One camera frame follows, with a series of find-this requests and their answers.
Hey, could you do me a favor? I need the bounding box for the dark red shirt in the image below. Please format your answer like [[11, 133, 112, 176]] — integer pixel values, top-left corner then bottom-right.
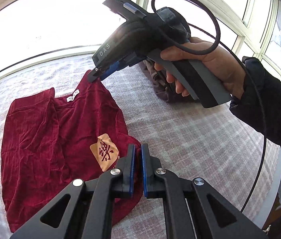
[[1, 77, 140, 232]]

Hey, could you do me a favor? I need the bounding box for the dark folded clothes pile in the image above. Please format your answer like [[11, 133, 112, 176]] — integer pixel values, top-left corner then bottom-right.
[[138, 59, 200, 103]]

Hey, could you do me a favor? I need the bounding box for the person's right hand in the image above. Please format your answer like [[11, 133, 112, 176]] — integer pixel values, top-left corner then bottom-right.
[[160, 37, 246, 99]]

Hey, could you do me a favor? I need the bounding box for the plaid pink grey blanket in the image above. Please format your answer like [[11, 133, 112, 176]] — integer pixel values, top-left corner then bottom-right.
[[0, 55, 280, 238]]

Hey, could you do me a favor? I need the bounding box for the black cable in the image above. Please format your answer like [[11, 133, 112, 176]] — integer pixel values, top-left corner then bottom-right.
[[151, 0, 268, 213]]

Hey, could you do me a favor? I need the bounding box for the white window frame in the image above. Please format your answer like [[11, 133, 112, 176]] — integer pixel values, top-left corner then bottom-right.
[[0, 0, 281, 80]]

